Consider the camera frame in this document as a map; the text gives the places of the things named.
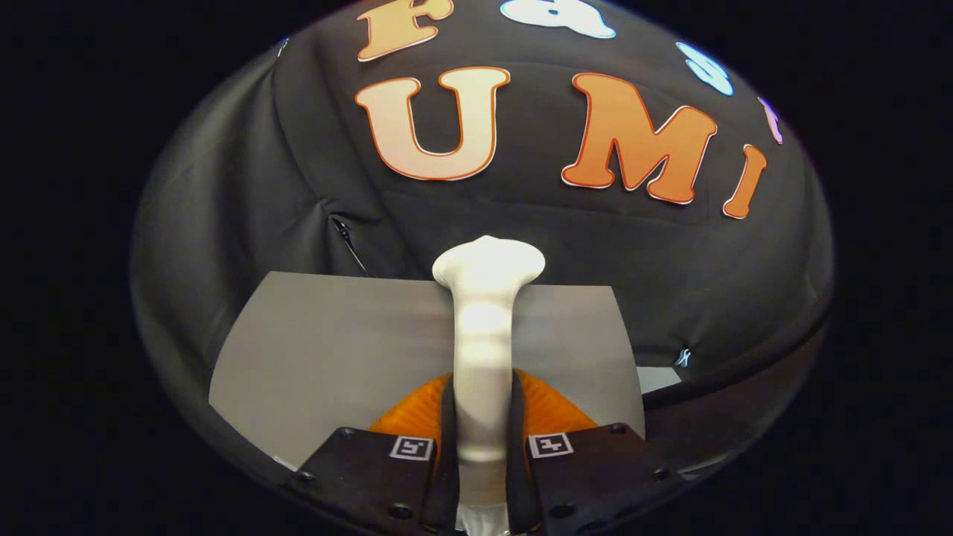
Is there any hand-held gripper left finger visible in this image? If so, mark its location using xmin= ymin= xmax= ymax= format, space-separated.
xmin=287 ymin=371 xmax=462 ymax=536

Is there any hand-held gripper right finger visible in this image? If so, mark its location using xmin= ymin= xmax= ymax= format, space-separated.
xmin=509 ymin=368 xmax=689 ymax=536

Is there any grey drawer cabinet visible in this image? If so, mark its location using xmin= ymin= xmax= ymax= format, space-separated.
xmin=208 ymin=271 xmax=646 ymax=470

